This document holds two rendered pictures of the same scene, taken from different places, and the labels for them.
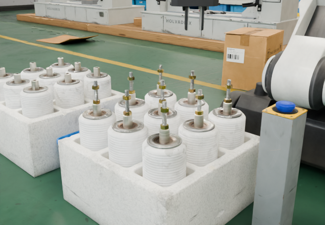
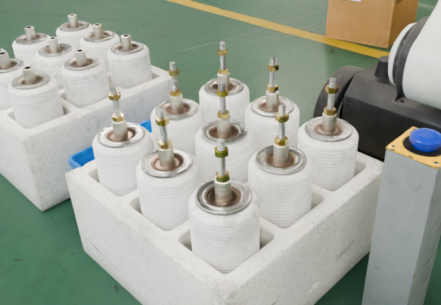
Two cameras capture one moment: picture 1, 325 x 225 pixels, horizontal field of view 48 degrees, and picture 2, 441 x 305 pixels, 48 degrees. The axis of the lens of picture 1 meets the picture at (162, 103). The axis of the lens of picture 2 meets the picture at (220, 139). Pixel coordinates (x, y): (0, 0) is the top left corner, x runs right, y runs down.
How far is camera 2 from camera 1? 0.21 m
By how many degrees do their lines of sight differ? 13
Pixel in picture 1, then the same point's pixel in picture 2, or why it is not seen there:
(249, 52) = not seen: outside the picture
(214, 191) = (305, 262)
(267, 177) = (390, 245)
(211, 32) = not seen: outside the picture
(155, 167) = (208, 241)
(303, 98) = not seen: outside the picture
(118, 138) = (151, 186)
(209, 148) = (297, 198)
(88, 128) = (107, 161)
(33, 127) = (31, 143)
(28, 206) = (32, 264)
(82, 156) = (100, 205)
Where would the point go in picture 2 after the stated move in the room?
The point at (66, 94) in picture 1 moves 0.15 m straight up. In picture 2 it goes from (79, 84) to (64, 14)
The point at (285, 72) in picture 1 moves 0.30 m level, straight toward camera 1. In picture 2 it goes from (428, 59) to (419, 161)
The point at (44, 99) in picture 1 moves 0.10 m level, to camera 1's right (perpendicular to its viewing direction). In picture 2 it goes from (45, 98) to (95, 96)
